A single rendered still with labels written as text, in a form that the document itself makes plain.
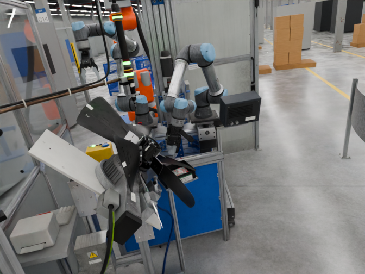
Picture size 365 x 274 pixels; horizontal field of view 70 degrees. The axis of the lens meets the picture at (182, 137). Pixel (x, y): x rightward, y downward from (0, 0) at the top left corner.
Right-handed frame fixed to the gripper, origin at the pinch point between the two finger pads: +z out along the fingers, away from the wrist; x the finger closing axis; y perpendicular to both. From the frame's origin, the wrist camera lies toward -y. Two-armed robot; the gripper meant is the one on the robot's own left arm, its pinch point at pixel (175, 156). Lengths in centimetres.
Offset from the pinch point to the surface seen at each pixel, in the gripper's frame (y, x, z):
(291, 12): -655, -985, -277
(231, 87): -99, -167, -25
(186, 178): -9.9, -0.5, 14.8
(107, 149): 40.8, -19.0, 7.0
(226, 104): -32.2, -16.8, -32.6
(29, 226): 71, 32, 27
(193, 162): -19.6, -22.0, 14.1
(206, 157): -28.9, -23.1, 9.5
